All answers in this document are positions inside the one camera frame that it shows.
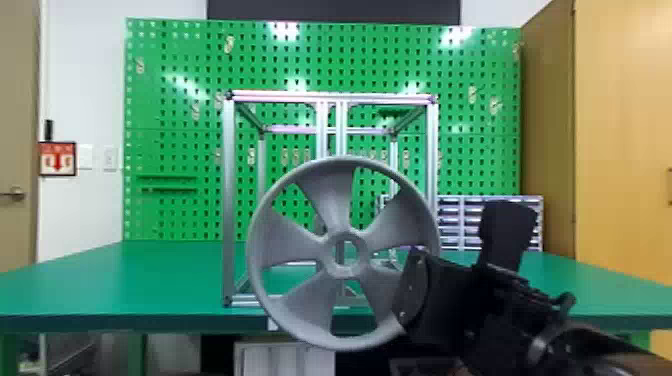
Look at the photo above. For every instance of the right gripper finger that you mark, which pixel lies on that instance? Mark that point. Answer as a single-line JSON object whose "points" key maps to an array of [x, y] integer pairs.
{"points": [[410, 286]]}

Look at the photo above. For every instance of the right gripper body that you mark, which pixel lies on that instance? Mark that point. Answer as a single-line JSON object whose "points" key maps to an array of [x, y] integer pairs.
{"points": [[451, 304]]}

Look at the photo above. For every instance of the grey wheel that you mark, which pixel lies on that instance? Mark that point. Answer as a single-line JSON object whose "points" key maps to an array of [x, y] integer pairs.
{"points": [[326, 195]]}

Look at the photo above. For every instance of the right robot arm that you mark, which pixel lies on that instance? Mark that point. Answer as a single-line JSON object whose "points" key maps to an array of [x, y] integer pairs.
{"points": [[604, 356]]}

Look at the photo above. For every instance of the white drawer cabinet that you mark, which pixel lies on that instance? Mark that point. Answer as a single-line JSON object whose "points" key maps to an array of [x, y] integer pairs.
{"points": [[462, 220]]}

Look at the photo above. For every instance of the white box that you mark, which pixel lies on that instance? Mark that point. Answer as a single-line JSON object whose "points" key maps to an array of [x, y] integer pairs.
{"points": [[283, 359]]}

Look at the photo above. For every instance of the yellow wooden cupboard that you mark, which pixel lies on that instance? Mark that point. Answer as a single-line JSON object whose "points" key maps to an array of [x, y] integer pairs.
{"points": [[619, 136]]}

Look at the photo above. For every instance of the beige door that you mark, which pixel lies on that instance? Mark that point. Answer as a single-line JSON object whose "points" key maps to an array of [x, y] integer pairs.
{"points": [[18, 131]]}

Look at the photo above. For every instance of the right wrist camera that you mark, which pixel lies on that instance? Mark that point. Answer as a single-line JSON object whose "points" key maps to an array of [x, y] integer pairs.
{"points": [[506, 233]]}

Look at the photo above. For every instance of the silver frame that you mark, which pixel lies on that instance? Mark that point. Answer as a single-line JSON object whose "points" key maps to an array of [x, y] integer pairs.
{"points": [[229, 210]]}

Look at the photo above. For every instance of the white light switch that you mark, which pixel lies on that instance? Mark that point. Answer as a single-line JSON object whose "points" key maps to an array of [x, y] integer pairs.
{"points": [[110, 158]]}

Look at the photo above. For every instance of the white wall plate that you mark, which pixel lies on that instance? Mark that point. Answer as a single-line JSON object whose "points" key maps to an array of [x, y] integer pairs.
{"points": [[85, 156]]}

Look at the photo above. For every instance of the red wall sign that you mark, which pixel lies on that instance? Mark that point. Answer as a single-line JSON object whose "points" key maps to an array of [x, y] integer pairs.
{"points": [[56, 158]]}

